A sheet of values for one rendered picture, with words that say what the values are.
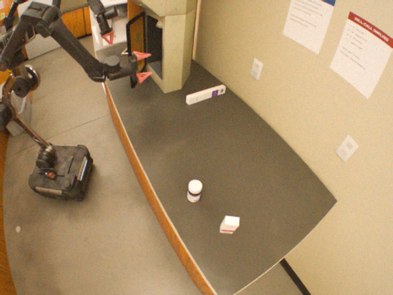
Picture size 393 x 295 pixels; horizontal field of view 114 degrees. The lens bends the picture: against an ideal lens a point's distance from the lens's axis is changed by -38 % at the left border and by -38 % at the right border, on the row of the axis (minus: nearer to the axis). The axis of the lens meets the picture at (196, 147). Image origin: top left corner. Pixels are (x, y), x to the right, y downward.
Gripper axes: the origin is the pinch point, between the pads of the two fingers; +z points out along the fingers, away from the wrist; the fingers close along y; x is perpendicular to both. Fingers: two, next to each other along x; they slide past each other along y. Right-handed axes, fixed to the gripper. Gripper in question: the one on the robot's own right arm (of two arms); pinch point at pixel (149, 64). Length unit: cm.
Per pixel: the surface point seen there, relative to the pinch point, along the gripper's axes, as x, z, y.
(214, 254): -78, -11, -28
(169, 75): 9.9, 14.6, -15.3
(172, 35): 9.6, 15.7, 9.0
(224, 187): -57, 7, -27
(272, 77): -27, 55, -4
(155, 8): 9.3, 6.4, 25.4
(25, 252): -9, -155, -119
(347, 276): -143, 55, -61
